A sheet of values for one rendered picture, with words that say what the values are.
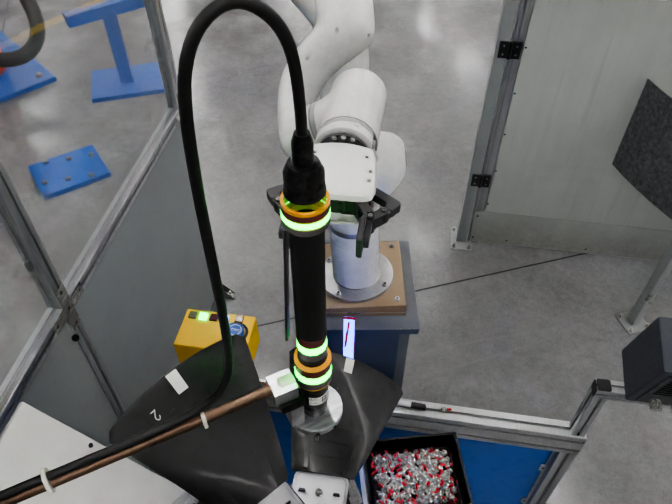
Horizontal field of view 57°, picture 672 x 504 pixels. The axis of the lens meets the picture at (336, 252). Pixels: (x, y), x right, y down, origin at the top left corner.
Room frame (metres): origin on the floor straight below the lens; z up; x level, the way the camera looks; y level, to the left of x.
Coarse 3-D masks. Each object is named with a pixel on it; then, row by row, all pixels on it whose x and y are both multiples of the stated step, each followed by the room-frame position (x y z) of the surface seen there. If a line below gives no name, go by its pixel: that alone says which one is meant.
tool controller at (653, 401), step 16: (656, 320) 0.69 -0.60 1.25; (640, 336) 0.71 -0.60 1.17; (656, 336) 0.66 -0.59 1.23; (624, 352) 0.73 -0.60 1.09; (640, 352) 0.68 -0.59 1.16; (656, 352) 0.64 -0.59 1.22; (624, 368) 0.70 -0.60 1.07; (640, 368) 0.65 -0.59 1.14; (656, 368) 0.61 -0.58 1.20; (624, 384) 0.67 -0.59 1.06; (640, 384) 0.63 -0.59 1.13; (656, 384) 0.61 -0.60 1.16; (640, 400) 0.63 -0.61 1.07; (656, 400) 0.61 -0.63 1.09
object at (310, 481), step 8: (296, 472) 0.43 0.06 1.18; (304, 472) 0.43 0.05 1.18; (296, 480) 0.41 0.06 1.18; (304, 480) 0.41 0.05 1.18; (312, 480) 0.41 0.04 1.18; (320, 480) 0.41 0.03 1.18; (328, 480) 0.41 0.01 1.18; (336, 480) 0.41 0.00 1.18; (344, 480) 0.41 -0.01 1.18; (296, 488) 0.40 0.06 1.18; (312, 488) 0.40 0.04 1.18; (328, 488) 0.40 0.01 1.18; (336, 488) 0.40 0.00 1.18; (344, 488) 0.40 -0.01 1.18; (304, 496) 0.39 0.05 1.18; (312, 496) 0.39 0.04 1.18; (328, 496) 0.39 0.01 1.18; (344, 496) 0.39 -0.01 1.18
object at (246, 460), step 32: (160, 384) 0.45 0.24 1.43; (192, 384) 0.46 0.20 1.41; (256, 384) 0.47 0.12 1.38; (128, 416) 0.41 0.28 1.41; (224, 416) 0.43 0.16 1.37; (256, 416) 0.44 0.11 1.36; (160, 448) 0.38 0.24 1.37; (192, 448) 0.39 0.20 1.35; (224, 448) 0.39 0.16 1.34; (256, 448) 0.40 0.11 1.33; (192, 480) 0.36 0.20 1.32; (224, 480) 0.36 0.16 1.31; (256, 480) 0.37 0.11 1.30
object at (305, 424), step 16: (288, 368) 0.40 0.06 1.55; (272, 384) 0.37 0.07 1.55; (288, 400) 0.36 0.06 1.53; (304, 400) 0.37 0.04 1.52; (336, 400) 0.40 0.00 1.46; (288, 416) 0.37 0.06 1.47; (304, 416) 0.37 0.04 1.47; (320, 416) 0.38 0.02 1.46; (336, 416) 0.38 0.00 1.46; (304, 432) 0.36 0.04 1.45; (320, 432) 0.36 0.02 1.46
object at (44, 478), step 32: (224, 0) 0.37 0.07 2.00; (256, 0) 0.38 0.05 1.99; (192, 32) 0.36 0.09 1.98; (288, 32) 0.39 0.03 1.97; (192, 64) 0.36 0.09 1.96; (288, 64) 0.39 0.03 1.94; (192, 128) 0.35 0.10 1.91; (192, 160) 0.35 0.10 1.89; (192, 192) 0.35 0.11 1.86; (224, 320) 0.35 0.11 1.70; (224, 352) 0.35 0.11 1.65; (224, 384) 0.35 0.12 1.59; (192, 416) 0.33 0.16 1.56; (32, 480) 0.26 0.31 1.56
